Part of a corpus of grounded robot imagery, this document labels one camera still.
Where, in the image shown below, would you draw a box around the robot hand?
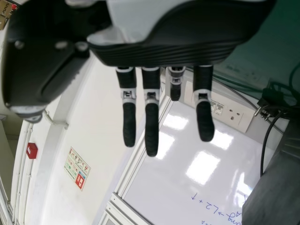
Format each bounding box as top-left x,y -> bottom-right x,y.
0,0 -> 276,158

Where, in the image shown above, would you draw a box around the black power plug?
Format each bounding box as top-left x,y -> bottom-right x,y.
254,87 -> 283,123

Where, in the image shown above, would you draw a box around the white whiteboard with blue writing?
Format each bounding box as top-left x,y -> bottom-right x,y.
116,96 -> 277,225

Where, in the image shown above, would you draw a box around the red fire alarm box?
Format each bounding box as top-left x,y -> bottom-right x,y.
26,142 -> 39,160

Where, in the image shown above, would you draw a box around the dark grey upright panel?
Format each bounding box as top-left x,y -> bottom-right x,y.
241,117 -> 300,225

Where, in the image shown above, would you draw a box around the thin green cable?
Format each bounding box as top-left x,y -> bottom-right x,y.
210,67 -> 267,97

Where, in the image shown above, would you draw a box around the white wall socket panel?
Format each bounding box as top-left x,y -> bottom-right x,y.
184,78 -> 255,134

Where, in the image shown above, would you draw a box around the black power cable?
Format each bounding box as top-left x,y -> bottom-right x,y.
259,63 -> 300,176

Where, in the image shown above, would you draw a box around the wall safety poster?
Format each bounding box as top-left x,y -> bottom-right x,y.
63,146 -> 92,192

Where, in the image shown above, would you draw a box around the white wall conduit pipes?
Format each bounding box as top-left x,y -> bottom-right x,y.
8,121 -> 35,225

